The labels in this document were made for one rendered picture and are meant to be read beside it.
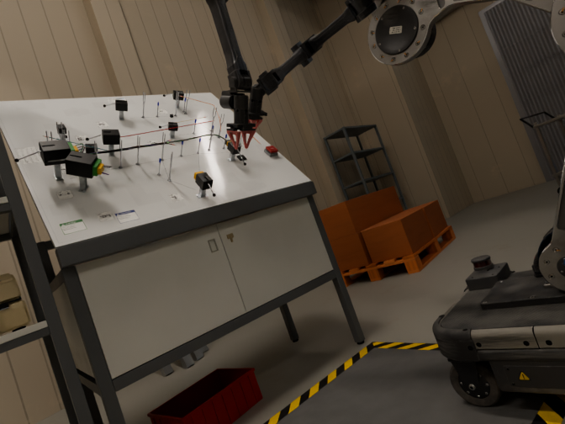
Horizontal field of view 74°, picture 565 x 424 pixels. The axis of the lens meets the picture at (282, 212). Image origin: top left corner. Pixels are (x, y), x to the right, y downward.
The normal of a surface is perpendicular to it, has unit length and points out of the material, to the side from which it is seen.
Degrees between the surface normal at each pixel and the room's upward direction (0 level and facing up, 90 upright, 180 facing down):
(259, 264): 90
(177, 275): 90
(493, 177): 90
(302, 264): 90
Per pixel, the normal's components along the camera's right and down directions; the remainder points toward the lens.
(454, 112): -0.67, 0.20
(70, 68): 0.66, -0.28
